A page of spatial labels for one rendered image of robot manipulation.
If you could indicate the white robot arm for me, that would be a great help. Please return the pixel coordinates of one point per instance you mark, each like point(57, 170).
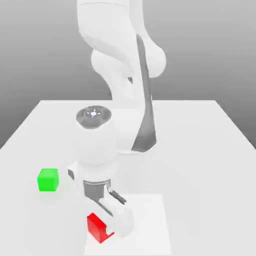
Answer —
point(112, 60)

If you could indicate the small green cube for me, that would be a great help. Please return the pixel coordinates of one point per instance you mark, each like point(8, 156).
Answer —
point(48, 180)

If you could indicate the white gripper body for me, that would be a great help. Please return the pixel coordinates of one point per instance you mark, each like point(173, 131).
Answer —
point(118, 212)

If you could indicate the small red cube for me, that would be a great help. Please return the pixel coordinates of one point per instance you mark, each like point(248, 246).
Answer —
point(95, 228)

